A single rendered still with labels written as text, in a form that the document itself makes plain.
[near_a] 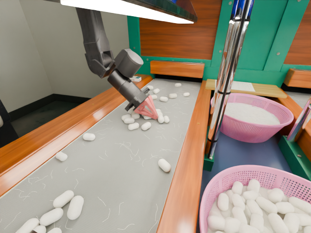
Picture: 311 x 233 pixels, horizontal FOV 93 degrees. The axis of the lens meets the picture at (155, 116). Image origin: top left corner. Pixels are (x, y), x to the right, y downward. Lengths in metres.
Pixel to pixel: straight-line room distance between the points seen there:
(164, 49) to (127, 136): 0.63
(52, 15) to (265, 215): 2.51
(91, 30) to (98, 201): 0.43
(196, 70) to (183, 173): 0.62
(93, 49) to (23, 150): 0.32
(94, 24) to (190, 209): 0.49
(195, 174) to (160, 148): 0.12
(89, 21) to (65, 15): 1.85
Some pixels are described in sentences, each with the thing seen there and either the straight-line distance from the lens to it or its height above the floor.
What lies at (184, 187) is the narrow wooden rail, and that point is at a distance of 0.31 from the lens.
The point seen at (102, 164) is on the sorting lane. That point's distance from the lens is 0.39.
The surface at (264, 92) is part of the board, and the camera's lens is 0.82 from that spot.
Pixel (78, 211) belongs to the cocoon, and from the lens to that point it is 0.32.
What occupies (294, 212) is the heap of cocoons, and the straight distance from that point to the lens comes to 0.41.
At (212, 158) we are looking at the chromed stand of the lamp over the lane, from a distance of 0.44.
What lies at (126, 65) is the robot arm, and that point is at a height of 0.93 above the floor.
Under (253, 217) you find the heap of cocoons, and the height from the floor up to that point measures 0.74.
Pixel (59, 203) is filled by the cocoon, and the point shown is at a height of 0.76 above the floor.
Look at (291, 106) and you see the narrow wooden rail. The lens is 0.77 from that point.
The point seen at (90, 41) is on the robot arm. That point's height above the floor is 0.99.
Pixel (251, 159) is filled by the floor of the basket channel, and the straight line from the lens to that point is 0.56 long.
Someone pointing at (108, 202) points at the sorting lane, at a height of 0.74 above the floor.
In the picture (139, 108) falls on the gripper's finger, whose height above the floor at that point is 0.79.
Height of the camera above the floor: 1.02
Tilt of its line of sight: 30 degrees down
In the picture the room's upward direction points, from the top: straight up
